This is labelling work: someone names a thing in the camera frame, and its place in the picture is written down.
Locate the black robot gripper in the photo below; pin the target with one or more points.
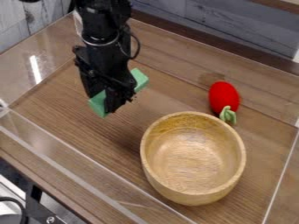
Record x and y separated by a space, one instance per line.
101 60

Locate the green rectangular block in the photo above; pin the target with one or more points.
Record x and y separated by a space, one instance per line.
140 80

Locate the brown wooden bowl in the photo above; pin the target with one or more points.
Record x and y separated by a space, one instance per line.
194 157

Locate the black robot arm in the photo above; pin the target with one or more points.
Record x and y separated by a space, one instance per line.
103 17

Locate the red plush strawberry toy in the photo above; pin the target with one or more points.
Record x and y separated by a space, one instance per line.
224 101

